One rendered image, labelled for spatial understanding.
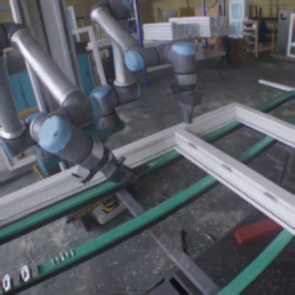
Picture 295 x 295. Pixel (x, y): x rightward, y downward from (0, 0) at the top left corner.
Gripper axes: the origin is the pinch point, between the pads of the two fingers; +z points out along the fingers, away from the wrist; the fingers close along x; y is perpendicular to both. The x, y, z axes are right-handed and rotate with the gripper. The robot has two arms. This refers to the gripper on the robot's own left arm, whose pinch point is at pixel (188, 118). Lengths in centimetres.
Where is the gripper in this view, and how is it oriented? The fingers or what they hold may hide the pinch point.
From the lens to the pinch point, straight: 103.5
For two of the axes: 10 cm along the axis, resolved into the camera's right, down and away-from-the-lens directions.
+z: 1.2, 8.4, 5.3
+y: 8.5, -3.6, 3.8
